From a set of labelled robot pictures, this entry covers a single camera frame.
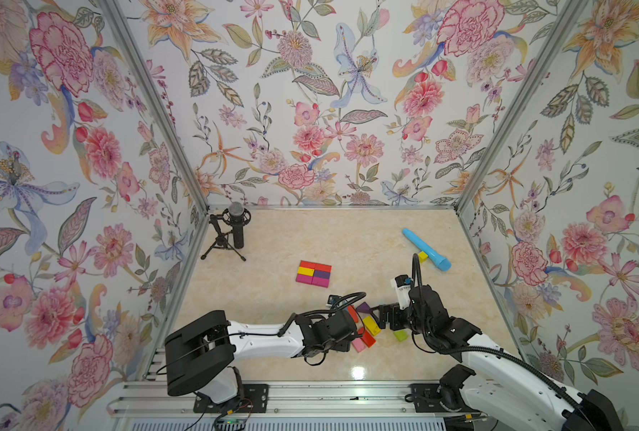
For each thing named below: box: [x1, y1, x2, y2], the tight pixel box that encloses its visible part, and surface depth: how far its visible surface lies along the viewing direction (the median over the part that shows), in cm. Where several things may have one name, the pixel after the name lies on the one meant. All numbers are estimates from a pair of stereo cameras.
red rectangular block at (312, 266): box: [299, 260, 323, 271], surface depth 104 cm
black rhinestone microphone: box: [227, 201, 246, 249], surface depth 96 cm
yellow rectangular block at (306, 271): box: [297, 266, 316, 277], surface depth 103 cm
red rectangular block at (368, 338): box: [360, 329, 377, 348], surface depth 86 cm
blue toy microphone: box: [402, 228, 453, 273], surface depth 106 cm
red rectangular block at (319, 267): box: [308, 262, 333, 273], surface depth 103 cm
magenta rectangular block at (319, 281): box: [311, 276, 331, 289], surface depth 100 cm
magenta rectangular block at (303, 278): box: [295, 273, 315, 284], surface depth 100 cm
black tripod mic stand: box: [200, 208, 253, 262], surface depth 99 cm
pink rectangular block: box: [351, 337, 367, 353], surface depth 84 cm
